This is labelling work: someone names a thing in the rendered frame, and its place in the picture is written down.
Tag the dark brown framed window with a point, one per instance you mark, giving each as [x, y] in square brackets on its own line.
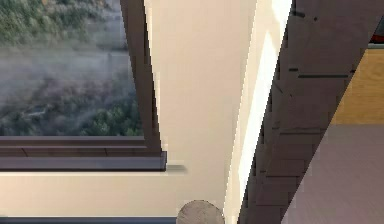
[66, 83]

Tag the red and black object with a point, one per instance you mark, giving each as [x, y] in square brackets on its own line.
[379, 37]

